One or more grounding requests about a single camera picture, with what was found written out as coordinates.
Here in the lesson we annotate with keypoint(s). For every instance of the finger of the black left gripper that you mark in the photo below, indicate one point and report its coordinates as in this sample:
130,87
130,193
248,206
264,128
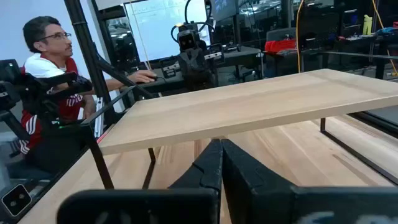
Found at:
206,73
189,74

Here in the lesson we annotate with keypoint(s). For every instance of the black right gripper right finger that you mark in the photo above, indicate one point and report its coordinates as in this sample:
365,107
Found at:
264,202

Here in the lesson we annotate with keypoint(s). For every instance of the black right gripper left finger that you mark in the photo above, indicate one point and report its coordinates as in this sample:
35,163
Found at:
186,205

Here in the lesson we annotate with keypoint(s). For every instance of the grey desk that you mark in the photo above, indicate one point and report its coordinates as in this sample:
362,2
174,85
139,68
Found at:
239,54

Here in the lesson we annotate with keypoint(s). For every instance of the black computer mouse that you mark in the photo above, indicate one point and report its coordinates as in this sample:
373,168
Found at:
154,77

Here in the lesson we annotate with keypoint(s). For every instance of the yellow tag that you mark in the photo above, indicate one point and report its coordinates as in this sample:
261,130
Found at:
179,25

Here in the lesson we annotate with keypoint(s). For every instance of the computer monitor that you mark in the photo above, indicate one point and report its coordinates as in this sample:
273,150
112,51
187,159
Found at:
155,28

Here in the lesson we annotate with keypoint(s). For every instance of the red item on bench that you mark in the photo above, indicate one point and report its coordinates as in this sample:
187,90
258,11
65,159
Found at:
280,46

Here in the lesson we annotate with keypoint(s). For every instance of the person's eyeglasses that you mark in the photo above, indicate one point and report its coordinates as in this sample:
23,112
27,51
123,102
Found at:
59,35

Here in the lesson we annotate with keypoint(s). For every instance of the person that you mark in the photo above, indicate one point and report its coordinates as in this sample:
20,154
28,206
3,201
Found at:
40,67

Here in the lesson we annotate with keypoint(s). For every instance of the yellow-green bottle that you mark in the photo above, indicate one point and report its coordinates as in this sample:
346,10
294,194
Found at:
367,25

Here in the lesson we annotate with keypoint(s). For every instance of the dark workbench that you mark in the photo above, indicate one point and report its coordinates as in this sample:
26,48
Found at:
381,62

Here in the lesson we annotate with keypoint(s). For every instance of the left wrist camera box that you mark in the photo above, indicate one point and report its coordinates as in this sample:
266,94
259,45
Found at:
188,40

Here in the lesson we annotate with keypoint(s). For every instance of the dark wall display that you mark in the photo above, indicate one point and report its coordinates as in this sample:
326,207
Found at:
225,7

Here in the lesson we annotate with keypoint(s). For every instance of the wooden shelf with black frame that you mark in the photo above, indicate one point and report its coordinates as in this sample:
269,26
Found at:
248,105

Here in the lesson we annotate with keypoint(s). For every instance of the silver aluminium bracket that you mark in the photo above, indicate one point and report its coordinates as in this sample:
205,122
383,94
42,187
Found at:
99,118

